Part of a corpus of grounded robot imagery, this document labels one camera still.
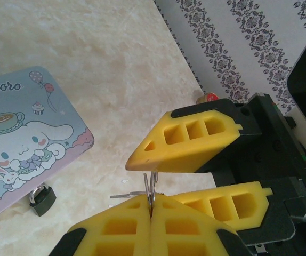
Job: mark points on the blue cartoon tin box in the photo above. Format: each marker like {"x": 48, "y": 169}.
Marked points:
{"x": 22, "y": 138}

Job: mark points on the red tape roll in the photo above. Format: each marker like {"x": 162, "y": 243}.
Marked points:
{"x": 209, "y": 97}

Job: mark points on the small black padlock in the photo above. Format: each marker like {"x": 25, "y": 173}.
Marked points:
{"x": 43, "y": 200}

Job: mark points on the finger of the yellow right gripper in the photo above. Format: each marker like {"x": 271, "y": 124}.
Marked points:
{"x": 259, "y": 197}
{"x": 174, "y": 157}

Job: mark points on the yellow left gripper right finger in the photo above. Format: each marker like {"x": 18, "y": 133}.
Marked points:
{"x": 185, "y": 234}

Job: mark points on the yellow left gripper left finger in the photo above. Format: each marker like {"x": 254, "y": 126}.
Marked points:
{"x": 115, "y": 232}

